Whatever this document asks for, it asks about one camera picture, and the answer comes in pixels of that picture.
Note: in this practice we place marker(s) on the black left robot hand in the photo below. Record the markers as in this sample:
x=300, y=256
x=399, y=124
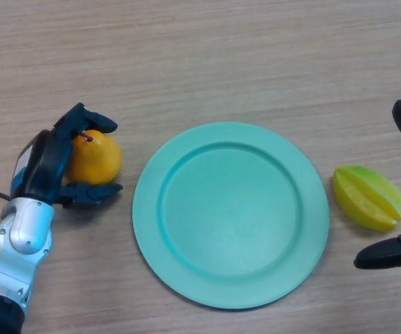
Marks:
x=43, y=167

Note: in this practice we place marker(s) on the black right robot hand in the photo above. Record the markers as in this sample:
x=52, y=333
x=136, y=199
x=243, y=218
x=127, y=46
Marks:
x=384, y=255

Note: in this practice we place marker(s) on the yellow orange pear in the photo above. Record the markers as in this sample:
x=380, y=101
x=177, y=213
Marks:
x=97, y=160

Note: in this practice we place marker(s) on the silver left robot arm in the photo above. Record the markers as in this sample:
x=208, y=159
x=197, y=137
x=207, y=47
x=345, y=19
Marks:
x=26, y=226

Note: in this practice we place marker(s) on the round teal plate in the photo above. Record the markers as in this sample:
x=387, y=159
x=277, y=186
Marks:
x=230, y=215

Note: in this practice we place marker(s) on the yellow green starfruit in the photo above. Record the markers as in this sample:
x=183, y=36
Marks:
x=365, y=196

